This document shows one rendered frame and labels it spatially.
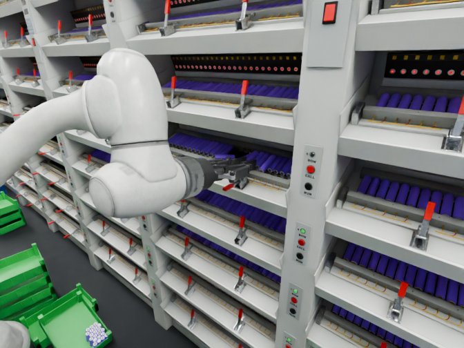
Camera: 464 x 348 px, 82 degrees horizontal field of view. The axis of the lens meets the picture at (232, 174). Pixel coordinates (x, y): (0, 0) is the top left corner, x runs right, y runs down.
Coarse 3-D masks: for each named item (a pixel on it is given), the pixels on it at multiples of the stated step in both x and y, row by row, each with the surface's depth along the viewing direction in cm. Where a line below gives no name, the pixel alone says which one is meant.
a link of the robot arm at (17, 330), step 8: (0, 320) 83; (0, 328) 79; (8, 328) 81; (16, 328) 87; (24, 328) 89; (0, 336) 78; (8, 336) 79; (16, 336) 83; (24, 336) 87; (0, 344) 77; (8, 344) 79; (16, 344) 82; (24, 344) 86
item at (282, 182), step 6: (174, 150) 95; (180, 150) 95; (186, 156) 92; (192, 156) 90; (198, 156) 89; (252, 174) 76; (258, 174) 75; (264, 174) 75; (264, 180) 75; (270, 180) 73; (276, 180) 72; (282, 180) 71; (288, 180) 71; (282, 186) 72; (288, 186) 70
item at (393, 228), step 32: (352, 160) 68; (352, 192) 63; (384, 192) 62; (416, 192) 60; (448, 192) 58; (352, 224) 59; (384, 224) 57; (416, 224) 56; (448, 224) 52; (416, 256) 52; (448, 256) 50
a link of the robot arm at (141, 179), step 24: (144, 144) 45; (168, 144) 50; (120, 168) 43; (144, 168) 44; (168, 168) 48; (96, 192) 42; (120, 192) 41; (144, 192) 44; (168, 192) 48; (120, 216) 43
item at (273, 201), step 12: (168, 132) 108; (204, 132) 100; (216, 132) 96; (264, 144) 85; (276, 144) 82; (216, 192) 83; (228, 192) 79; (240, 192) 75; (252, 192) 74; (264, 192) 73; (276, 192) 72; (288, 192) 65; (252, 204) 76; (264, 204) 72; (276, 204) 69
